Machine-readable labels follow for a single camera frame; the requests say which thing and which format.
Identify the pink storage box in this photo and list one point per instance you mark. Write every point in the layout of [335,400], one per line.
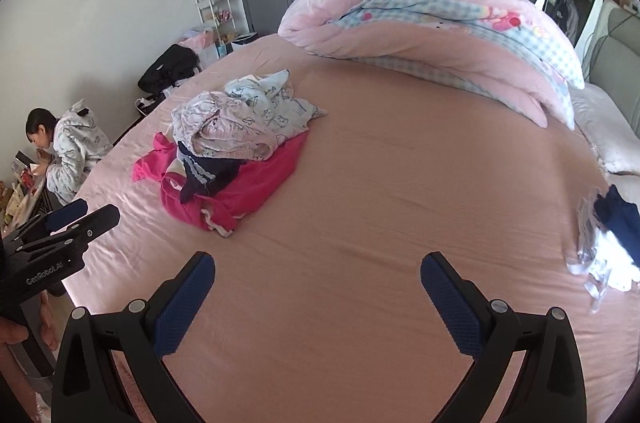
[200,43]

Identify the person's left hand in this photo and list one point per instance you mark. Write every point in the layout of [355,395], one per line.
[12,334]

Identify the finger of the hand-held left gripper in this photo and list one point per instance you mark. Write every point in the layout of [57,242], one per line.
[67,210]
[95,223]

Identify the pink printed pajama pants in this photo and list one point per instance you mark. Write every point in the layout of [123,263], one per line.
[225,123]

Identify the white folded garment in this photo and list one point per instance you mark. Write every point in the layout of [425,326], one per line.
[607,268]

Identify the grey padded headboard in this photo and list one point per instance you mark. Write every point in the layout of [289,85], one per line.
[620,53]

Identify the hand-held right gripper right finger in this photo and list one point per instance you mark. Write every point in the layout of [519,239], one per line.
[450,303]

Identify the pink checked duvet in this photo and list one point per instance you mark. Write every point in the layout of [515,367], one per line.
[425,3]

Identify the pink bed sheet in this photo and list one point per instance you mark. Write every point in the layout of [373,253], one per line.
[400,203]

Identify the magenta garment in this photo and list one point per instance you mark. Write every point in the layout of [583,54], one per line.
[260,183]

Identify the pale pink pillow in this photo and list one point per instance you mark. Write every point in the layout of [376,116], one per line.
[605,128]

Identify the colourful toy clutter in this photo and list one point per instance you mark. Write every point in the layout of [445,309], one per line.
[17,188]

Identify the white printed pajama top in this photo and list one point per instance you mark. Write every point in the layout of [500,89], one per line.
[270,98]

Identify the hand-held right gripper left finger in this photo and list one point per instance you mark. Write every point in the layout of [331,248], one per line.
[182,308]

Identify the navy striped-trim garment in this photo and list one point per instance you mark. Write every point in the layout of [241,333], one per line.
[205,175]

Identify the black bag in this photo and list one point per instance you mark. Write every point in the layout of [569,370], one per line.
[167,65]

